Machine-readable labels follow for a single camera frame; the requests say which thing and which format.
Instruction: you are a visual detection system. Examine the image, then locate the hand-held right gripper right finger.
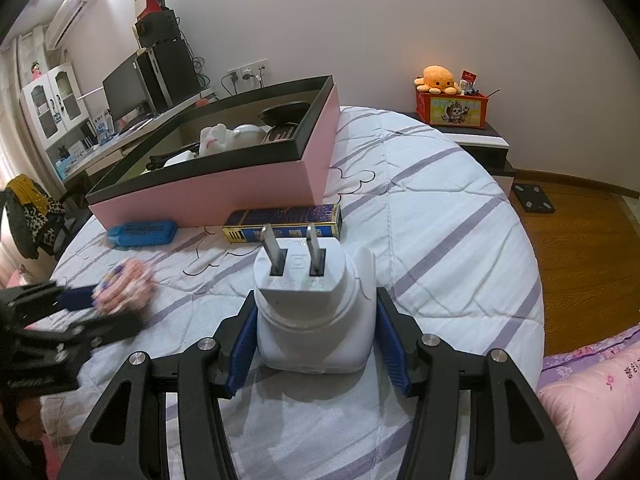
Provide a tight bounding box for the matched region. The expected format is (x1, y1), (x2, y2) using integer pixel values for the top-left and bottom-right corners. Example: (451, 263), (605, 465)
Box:
(374, 287), (583, 480)

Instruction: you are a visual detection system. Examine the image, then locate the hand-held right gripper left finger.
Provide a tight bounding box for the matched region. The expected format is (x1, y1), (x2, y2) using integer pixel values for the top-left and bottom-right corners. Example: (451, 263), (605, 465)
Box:
(57, 294), (259, 480)

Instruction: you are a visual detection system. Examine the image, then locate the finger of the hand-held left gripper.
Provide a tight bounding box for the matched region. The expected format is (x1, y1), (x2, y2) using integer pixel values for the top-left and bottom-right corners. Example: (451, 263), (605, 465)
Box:
(64, 310), (146, 349)
(0, 282), (101, 322)

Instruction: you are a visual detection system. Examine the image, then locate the pink brick toy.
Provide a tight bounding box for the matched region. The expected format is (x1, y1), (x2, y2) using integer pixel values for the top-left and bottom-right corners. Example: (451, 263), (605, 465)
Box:
(92, 259), (156, 317)

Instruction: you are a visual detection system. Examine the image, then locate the white plug adapter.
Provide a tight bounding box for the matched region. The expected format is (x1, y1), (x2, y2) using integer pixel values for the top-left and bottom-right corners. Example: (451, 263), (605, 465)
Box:
(253, 222), (377, 375)

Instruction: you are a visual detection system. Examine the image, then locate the black hair clip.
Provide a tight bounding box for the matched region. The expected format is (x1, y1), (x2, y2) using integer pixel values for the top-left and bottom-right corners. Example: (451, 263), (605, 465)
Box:
(146, 147), (201, 171)

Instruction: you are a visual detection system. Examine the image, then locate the pink box with black rim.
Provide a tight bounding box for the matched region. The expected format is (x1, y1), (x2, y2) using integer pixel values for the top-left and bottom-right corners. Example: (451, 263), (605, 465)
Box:
(86, 75), (340, 231)

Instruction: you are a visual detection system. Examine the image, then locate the white animal figurine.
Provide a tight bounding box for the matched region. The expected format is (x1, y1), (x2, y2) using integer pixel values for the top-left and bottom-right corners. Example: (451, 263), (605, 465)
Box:
(199, 123), (236, 157)

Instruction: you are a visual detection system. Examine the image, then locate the white round keychain toy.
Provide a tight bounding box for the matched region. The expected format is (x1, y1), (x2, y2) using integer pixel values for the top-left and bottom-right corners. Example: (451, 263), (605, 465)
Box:
(232, 124), (268, 148)

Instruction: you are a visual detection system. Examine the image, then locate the person's left hand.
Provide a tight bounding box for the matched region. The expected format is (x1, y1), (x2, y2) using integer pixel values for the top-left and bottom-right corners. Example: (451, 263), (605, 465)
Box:
(12, 399), (45, 438)

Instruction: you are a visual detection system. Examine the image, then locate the blue highlighter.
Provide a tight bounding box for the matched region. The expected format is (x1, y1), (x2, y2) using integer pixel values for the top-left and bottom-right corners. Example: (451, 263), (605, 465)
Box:
(106, 219), (178, 248)

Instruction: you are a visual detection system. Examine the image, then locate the office chair with clothes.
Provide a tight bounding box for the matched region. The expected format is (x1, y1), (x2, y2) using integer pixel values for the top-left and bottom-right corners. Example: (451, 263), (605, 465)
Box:
(0, 174), (71, 261)

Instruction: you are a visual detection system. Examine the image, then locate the dark blue gold tin box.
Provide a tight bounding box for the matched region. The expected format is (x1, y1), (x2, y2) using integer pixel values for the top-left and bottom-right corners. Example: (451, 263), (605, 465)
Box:
(222, 203), (342, 244)

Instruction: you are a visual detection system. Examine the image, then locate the white desk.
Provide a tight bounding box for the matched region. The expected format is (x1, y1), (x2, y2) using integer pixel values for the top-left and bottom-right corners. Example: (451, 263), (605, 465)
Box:
(47, 95), (216, 196)

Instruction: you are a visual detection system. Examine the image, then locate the blue white carton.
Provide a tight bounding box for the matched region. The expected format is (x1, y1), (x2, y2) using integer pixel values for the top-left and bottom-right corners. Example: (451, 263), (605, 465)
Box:
(92, 112), (116, 143)

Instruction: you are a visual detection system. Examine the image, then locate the white glass-door cabinet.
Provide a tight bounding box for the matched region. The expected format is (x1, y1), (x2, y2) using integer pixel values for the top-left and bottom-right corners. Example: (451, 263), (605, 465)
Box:
(20, 62), (91, 151)

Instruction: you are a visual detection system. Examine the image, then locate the pink floral pillow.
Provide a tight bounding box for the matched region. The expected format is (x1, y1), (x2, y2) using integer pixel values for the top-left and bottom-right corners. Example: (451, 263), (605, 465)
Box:
(537, 325), (640, 480)

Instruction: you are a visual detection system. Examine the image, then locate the black bathroom scale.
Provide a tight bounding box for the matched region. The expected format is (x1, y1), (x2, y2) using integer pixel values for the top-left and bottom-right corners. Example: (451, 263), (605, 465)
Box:
(511, 181), (557, 215)

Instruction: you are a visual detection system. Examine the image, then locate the black computer monitor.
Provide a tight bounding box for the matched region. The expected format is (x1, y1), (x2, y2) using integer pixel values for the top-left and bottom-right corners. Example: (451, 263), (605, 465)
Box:
(102, 52), (151, 123)

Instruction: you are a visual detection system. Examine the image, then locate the white nightstand with dark top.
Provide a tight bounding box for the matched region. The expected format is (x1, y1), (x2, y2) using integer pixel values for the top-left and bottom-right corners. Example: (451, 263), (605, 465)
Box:
(402, 112), (516, 196)

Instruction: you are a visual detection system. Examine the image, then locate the black computer tower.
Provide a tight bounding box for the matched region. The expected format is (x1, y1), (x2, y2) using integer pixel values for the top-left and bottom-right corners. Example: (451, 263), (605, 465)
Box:
(135, 39), (201, 113)

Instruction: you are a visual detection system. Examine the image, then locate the red storage crate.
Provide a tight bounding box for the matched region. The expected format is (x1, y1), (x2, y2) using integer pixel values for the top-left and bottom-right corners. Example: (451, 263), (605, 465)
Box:
(416, 91), (488, 131)

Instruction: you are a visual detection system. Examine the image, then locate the orange octopus plush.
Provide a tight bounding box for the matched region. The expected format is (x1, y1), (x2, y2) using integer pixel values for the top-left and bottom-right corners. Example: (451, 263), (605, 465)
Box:
(414, 65), (462, 95)

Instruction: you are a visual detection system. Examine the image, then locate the black box on tower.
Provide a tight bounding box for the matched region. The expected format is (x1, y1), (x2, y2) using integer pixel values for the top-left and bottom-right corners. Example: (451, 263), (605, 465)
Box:
(136, 9), (180, 48)

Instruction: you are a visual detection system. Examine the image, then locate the white air conditioner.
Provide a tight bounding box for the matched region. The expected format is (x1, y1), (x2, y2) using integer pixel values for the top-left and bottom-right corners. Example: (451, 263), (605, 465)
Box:
(44, 0), (98, 51)

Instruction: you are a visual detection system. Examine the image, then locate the red triangular box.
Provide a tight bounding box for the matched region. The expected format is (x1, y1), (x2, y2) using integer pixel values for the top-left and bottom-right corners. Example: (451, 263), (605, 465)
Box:
(134, 0), (166, 21)

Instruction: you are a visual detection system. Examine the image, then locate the white wall outlet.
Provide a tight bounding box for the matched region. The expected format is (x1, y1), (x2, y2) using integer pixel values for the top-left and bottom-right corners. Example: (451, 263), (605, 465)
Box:
(227, 60), (271, 81)

